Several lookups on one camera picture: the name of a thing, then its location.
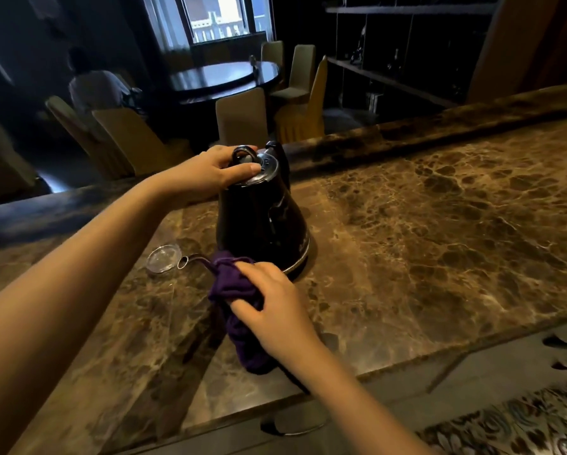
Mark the black gooseneck electric kettle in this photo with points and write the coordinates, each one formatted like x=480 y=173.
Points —
x=262 y=217

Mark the person's right thumb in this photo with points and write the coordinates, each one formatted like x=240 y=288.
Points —
x=245 y=312

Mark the person's left forearm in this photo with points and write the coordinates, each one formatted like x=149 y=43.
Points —
x=60 y=298

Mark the person's left hand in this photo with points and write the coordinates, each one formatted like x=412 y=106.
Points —
x=195 y=177

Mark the person's right hand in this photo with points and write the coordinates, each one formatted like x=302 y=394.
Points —
x=276 y=315

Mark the round dark dining table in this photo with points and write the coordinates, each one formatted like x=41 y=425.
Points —
x=221 y=78

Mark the round clear glass lid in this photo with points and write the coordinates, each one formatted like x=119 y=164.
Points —
x=163 y=258

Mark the purple cloth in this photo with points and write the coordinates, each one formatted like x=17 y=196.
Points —
x=238 y=291

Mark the person's right forearm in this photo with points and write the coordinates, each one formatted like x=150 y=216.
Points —
x=359 y=407

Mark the window with dark frame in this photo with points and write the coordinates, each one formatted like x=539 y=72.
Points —
x=219 y=16

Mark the sheer white curtain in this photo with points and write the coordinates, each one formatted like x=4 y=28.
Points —
x=162 y=21

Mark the dark wall shelf unit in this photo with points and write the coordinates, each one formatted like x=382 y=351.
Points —
x=406 y=52

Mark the person's left thumb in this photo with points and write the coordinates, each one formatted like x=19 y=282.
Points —
x=243 y=173

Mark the green-grey upholstered chair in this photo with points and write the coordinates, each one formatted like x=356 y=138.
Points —
x=298 y=73
x=272 y=52

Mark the yellow covered chair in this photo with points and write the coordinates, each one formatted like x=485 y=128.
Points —
x=304 y=113

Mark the beige covered chair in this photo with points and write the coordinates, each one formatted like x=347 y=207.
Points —
x=241 y=117
x=131 y=142
x=82 y=132
x=4 y=156

